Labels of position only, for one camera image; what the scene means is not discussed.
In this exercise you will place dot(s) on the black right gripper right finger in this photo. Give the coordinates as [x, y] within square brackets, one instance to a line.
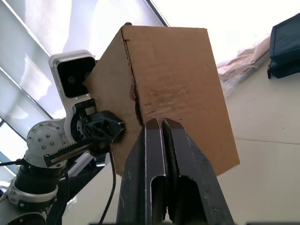
[199, 187]

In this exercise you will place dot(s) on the small brown cardboard box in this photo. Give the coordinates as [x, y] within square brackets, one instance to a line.
[175, 77]

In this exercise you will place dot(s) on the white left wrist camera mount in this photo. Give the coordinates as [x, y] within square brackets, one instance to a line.
[72, 70]

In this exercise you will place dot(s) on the dark blue padded bag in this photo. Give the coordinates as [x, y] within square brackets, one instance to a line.
[286, 47]

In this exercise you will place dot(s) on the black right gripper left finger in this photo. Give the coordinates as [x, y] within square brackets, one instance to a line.
[138, 178]

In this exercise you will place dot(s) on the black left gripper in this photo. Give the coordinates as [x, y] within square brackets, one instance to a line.
[77, 126]

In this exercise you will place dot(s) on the crumpled white cloth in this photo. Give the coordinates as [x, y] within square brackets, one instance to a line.
[243, 63]

